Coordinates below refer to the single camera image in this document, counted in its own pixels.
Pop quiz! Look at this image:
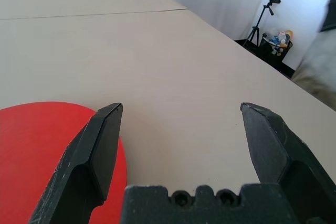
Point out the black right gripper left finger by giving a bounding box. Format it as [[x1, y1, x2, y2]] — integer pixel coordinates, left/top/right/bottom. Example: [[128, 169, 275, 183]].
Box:
[[28, 102, 123, 224]]

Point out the black mesh trash bin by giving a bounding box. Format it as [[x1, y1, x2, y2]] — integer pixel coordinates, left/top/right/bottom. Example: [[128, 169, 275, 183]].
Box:
[[258, 30, 293, 65]]

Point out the black camera tripod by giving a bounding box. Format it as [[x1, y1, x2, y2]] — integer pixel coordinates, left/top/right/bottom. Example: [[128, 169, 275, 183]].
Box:
[[242, 0, 282, 49]]

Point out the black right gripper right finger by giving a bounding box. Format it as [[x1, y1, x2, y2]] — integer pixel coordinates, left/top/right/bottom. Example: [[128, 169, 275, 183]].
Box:
[[239, 102, 336, 224]]

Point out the person in beige trousers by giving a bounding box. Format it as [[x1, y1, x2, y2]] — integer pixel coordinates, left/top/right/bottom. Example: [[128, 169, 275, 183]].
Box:
[[290, 0, 336, 110]]

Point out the red ping-pong paddle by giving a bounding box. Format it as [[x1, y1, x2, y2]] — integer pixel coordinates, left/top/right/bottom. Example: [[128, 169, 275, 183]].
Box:
[[0, 101, 128, 224]]

